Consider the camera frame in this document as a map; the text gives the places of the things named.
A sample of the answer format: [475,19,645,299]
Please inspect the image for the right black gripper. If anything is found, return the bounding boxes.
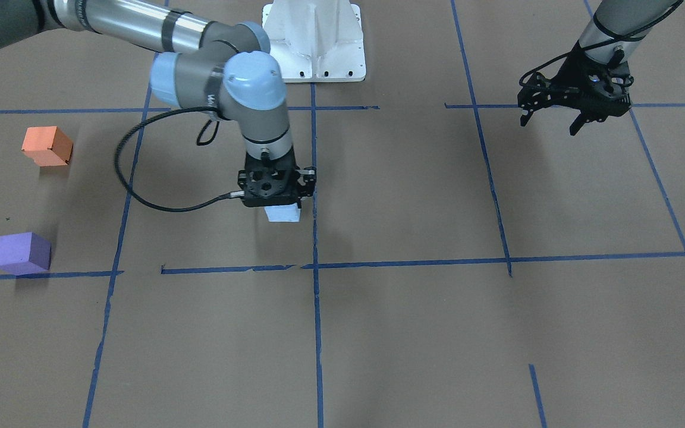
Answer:
[237,150,318,207]

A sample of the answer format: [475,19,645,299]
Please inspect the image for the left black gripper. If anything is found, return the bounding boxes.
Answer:
[517,43,635,136]

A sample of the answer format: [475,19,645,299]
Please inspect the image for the light blue foam block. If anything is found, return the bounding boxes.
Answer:
[264,203,301,223]

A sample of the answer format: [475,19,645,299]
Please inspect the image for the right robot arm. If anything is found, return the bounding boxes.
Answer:
[0,1,316,209]

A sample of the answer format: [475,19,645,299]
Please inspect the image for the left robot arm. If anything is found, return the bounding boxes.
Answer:
[517,1,682,136]

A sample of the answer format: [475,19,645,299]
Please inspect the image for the orange foam block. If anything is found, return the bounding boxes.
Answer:
[21,125,74,167]

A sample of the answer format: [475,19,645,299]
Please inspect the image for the purple foam block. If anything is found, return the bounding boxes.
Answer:
[0,231,51,276]

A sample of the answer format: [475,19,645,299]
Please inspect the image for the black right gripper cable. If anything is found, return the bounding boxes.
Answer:
[113,106,248,213]

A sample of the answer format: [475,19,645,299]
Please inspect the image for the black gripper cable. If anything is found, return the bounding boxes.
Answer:
[521,30,646,84]
[113,106,248,213]

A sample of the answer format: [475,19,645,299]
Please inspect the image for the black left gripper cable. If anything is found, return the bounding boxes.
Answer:
[521,30,646,84]

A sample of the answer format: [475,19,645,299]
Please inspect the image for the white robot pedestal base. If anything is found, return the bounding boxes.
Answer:
[262,1,367,84]

